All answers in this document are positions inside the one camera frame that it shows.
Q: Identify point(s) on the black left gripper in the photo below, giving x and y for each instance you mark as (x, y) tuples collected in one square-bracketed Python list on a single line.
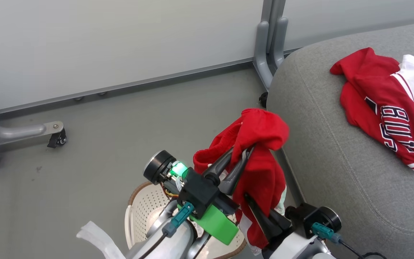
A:
[(198, 192)]

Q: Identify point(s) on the red garment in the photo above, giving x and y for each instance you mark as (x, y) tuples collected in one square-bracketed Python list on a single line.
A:
[(261, 172)]

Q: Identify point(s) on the grey fabric sofa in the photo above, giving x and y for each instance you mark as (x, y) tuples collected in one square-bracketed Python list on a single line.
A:
[(336, 162)]

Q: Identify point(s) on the grey partition corner post foot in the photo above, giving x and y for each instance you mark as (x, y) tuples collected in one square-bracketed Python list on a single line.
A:
[(268, 43)]

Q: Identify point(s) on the cream perforated laundry basket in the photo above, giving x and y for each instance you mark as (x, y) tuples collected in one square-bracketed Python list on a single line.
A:
[(144, 205)]

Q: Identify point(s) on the green plastic camera mount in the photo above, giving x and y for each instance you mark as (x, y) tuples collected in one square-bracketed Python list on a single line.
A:
[(216, 225)]

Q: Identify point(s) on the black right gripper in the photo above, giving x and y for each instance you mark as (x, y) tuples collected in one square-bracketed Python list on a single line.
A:
[(302, 219)]

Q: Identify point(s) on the black round wrist camera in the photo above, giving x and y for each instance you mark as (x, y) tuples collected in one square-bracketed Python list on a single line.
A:
[(157, 166), (331, 217)]

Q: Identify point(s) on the black round left wrist camera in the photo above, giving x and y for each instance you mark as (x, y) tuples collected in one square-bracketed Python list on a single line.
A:
[(157, 166)]

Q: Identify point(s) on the black caster wheel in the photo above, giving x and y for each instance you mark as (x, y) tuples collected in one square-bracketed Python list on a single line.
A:
[(58, 139), (263, 99)]

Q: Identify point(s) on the red and white basketball jersey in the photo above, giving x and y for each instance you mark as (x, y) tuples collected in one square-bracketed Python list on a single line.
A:
[(372, 93)]

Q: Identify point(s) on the white fabric strip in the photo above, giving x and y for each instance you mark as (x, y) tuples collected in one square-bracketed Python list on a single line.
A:
[(99, 239)]

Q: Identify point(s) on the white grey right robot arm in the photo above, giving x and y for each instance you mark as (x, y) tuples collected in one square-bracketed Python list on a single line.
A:
[(297, 250)]

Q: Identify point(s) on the black round right wrist camera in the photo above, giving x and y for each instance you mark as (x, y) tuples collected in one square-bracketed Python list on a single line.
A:
[(331, 217)]

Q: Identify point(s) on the grey partition foot bracket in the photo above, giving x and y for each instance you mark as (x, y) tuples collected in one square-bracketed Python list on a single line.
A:
[(16, 132)]

